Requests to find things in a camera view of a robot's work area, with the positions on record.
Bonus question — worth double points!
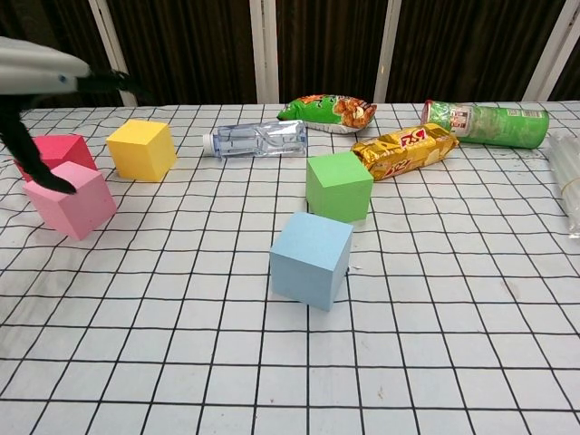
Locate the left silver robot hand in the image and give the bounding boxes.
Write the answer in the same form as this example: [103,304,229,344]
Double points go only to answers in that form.
[0,35,153,196]

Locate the red foam cube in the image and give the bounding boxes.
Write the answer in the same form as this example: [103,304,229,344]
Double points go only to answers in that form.
[13,133,99,182]

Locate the yellow foam cube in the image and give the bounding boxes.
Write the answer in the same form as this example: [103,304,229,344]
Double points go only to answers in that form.
[105,119,178,183]

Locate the pink foam cube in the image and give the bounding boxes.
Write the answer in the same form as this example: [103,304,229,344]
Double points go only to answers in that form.
[22,160,118,240]

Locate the green foam cube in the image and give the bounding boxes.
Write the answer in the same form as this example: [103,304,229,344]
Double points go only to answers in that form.
[305,151,374,223]

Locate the blue foam cube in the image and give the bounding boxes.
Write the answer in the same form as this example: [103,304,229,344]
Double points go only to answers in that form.
[269,210,354,313]

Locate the clear plastic water bottle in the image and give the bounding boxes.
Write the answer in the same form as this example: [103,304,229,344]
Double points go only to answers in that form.
[201,119,309,159]

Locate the green snack chip bag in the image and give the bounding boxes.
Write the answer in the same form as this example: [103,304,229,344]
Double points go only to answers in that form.
[276,93,378,135]

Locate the gold cracker packet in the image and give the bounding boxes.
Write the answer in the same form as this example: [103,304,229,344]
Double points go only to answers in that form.
[352,122,459,182]

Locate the white black-grid tablecloth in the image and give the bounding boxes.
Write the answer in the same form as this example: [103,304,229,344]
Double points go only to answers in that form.
[0,101,580,435]

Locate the green chip can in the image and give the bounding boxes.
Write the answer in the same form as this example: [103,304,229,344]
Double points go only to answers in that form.
[421,99,550,150]

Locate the bundle of clear plastic tubes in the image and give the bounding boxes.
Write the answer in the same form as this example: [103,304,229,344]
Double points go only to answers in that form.
[543,130,580,239]

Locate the white metal frame post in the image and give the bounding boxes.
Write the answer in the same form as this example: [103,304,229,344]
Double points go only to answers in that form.
[248,0,280,104]
[524,0,575,102]
[372,0,401,103]
[88,0,140,108]

